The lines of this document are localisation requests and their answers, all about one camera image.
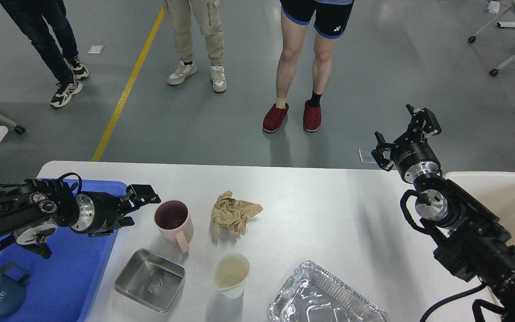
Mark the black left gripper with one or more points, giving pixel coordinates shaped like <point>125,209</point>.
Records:
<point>98,212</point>

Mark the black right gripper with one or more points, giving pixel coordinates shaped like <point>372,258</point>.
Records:
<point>414,157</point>

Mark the pink mug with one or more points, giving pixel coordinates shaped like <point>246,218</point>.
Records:
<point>174,222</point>

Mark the square stainless steel tray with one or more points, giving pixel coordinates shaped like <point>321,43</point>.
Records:
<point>150,280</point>

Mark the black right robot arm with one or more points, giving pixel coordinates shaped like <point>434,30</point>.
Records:
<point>470,241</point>

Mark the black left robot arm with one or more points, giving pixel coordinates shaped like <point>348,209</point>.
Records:
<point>31,211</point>

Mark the clear floor plate left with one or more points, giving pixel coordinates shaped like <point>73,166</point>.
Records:
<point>365,155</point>

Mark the crumpled brown paper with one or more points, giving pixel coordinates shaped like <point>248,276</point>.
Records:
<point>232,214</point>

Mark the blue plastic bin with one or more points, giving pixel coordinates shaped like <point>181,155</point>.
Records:
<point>61,288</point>

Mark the white paper cup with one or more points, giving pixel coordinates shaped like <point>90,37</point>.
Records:
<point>230,274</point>

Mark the white chair base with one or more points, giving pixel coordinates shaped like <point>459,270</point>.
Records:
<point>495,45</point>

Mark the white paper scrap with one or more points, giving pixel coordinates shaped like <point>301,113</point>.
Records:
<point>95,49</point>

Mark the aluminium foil tray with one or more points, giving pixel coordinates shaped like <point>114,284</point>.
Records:
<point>312,294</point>

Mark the person in dark jeans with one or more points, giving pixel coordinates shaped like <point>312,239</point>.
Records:
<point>45,24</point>

